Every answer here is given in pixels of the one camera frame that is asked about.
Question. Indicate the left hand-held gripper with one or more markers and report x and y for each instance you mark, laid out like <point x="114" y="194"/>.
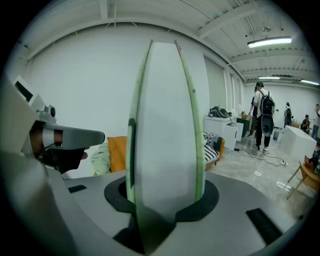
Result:
<point x="37" y="105"/>

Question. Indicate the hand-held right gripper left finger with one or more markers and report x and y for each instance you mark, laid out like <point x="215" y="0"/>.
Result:
<point x="95" y="212"/>

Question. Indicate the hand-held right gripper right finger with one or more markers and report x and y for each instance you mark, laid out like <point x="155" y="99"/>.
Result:
<point x="225" y="225"/>

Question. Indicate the black white patterned sofa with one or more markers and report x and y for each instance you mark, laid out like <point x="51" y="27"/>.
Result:
<point x="222" y="147"/>
<point x="212" y="153"/>

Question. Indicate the pale green paperback book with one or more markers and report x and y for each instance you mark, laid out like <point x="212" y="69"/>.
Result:
<point x="165" y="125"/>

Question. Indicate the person's left hand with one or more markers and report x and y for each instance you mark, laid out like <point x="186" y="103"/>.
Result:
<point x="65" y="158"/>

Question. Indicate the pale green blanket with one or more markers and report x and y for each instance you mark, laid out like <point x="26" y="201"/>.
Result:
<point x="101" y="160"/>

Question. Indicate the large orange cushion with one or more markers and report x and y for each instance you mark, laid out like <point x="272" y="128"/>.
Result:
<point x="117" y="155"/>

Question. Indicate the white power strip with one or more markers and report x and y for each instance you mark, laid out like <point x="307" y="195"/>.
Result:
<point x="284" y="162"/>

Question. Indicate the grey patterned pillow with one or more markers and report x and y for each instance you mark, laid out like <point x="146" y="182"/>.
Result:
<point x="212" y="138"/>

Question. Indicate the wooden chair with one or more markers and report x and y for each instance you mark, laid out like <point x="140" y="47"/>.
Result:
<point x="308" y="176"/>

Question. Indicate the white cabinet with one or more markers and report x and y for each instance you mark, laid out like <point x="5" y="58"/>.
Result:
<point x="217" y="127"/>

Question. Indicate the blue bucket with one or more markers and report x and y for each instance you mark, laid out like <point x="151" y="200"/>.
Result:
<point x="276" y="135"/>

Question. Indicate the brown cardboard box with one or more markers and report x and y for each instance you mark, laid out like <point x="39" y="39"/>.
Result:
<point x="246" y="118"/>

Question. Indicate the white block table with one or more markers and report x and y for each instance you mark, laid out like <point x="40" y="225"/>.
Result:
<point x="297" y="142"/>

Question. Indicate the black equipment bundle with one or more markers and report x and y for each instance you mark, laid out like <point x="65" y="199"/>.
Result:
<point x="315" y="160"/>

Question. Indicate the long ceiling light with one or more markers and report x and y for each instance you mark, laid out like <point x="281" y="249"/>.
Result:
<point x="310" y="82"/>
<point x="268" y="78"/>
<point x="270" y="42"/>

